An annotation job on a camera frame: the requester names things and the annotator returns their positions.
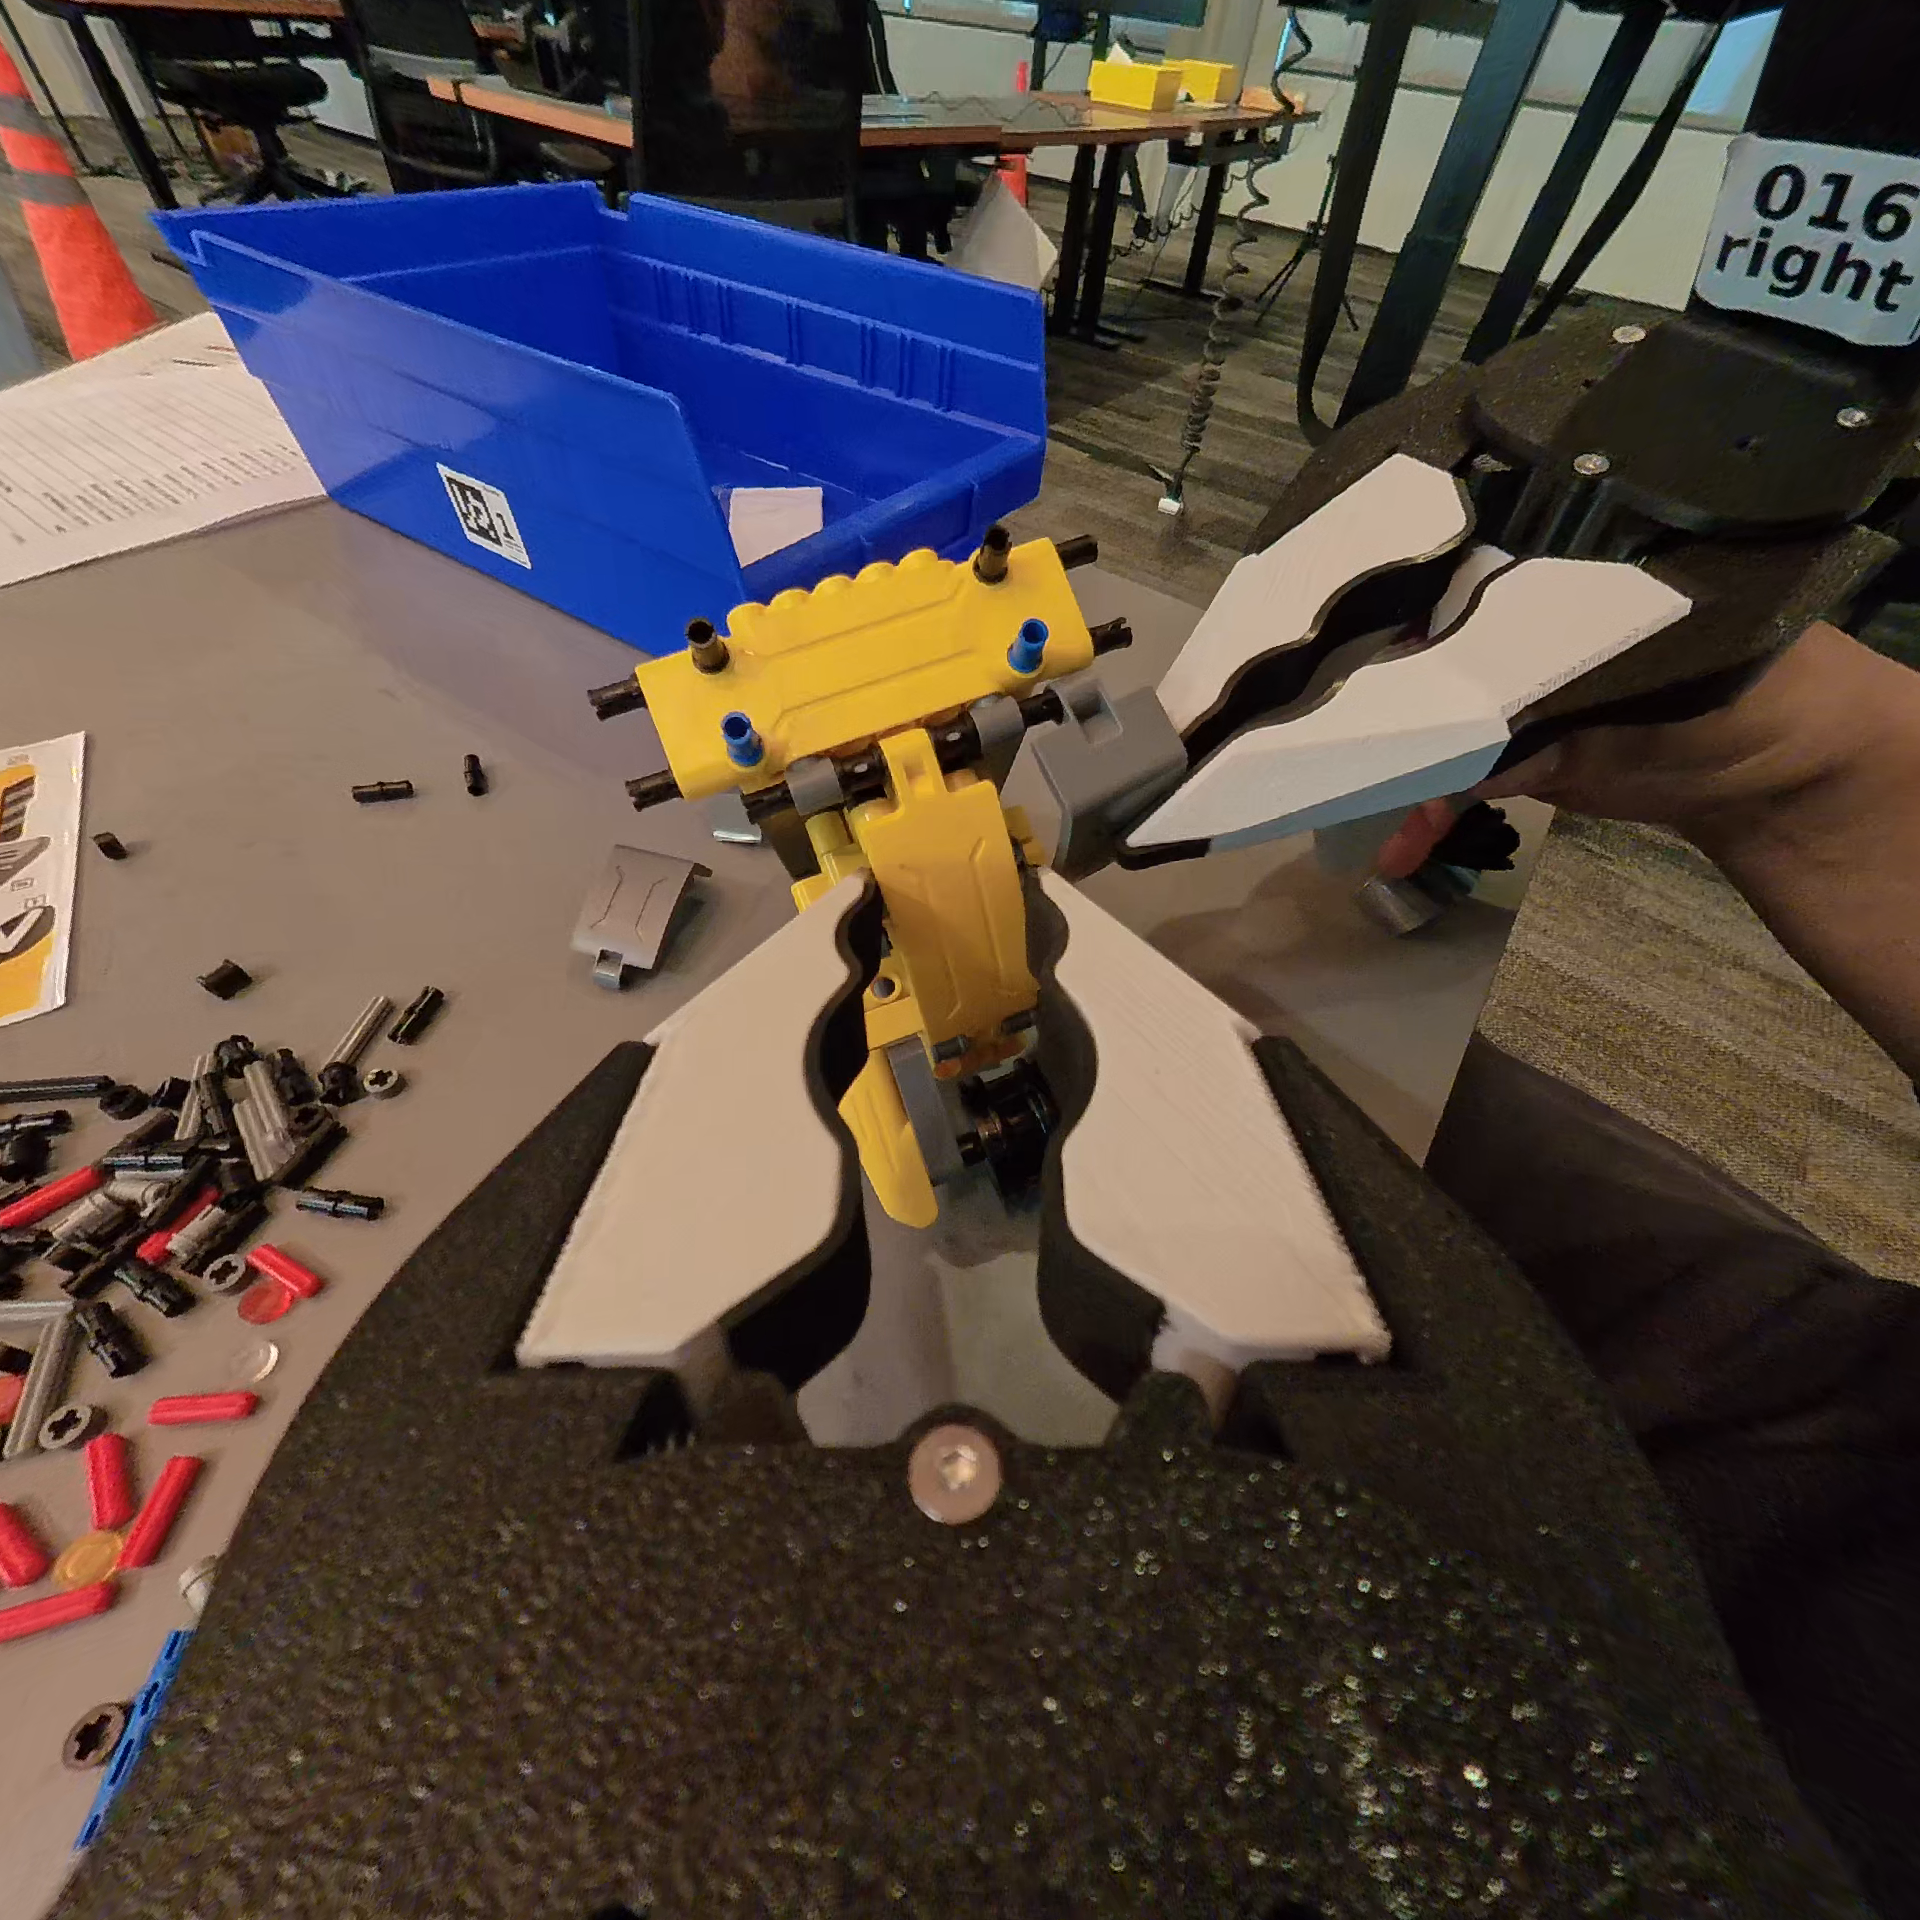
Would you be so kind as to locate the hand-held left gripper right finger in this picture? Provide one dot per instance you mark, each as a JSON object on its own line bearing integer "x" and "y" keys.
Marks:
{"x": 1215, "y": 1184}

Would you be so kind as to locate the orange traffic cone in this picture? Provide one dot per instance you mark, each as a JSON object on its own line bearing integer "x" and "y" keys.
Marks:
{"x": 67, "y": 240}

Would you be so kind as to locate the pile of small toy pieces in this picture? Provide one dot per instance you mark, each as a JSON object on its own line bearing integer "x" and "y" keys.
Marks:
{"x": 149, "y": 1200}

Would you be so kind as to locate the long wooden office desk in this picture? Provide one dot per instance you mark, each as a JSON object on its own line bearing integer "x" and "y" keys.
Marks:
{"x": 1050, "y": 128}

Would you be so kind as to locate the wooden desk with black legs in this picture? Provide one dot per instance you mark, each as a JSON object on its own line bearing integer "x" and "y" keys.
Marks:
{"x": 1372, "y": 148}

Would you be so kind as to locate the grey curved toy panel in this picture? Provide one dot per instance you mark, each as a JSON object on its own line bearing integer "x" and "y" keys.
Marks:
{"x": 639, "y": 908}

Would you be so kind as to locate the yellow box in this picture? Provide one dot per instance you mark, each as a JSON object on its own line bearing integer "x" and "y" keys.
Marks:
{"x": 1132, "y": 82}
{"x": 1207, "y": 79}

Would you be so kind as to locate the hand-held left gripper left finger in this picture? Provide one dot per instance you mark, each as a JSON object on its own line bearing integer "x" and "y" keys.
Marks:
{"x": 676, "y": 1200}

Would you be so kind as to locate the white printed paper sheet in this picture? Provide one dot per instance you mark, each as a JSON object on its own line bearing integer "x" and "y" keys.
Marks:
{"x": 135, "y": 450}

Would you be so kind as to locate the person's right hand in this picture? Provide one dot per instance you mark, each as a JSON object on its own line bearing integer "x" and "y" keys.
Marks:
{"x": 1799, "y": 780}

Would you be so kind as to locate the white paper scrap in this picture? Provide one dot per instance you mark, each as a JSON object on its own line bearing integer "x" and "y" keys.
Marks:
{"x": 775, "y": 524}

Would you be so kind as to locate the blue plastic storage bin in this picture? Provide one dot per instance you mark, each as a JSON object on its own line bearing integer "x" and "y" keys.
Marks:
{"x": 495, "y": 376}

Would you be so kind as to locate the yellow brick-built toy model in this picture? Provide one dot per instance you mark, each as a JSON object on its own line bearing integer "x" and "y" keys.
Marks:
{"x": 886, "y": 646}

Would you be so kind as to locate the person's dark clothing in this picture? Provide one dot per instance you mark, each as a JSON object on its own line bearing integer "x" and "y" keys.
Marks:
{"x": 1725, "y": 1348}

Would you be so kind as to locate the instruction booklet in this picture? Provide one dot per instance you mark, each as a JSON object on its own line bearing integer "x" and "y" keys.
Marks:
{"x": 37, "y": 902}

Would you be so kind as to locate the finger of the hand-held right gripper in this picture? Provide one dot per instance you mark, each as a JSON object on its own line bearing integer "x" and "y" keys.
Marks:
{"x": 1411, "y": 721}
{"x": 1319, "y": 556}

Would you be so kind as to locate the blue toy beam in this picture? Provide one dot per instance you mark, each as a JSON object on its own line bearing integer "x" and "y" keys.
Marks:
{"x": 135, "y": 1723}

